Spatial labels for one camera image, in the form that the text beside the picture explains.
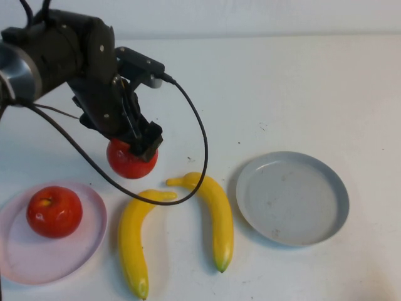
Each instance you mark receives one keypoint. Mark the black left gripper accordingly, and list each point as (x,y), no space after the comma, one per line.
(100,87)

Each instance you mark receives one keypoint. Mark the red apple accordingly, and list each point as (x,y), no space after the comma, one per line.
(128,166)
(54,216)

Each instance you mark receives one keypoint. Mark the yellow banana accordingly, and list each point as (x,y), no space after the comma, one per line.
(220,219)
(130,244)

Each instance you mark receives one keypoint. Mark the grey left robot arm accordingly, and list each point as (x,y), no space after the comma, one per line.
(25,72)

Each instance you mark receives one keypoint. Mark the pink plastic plate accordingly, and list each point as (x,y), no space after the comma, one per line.
(62,257)

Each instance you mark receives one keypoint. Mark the grey-blue plastic plate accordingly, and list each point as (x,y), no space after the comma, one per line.
(291,200)

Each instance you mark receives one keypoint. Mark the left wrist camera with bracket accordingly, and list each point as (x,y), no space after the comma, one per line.
(138,61)

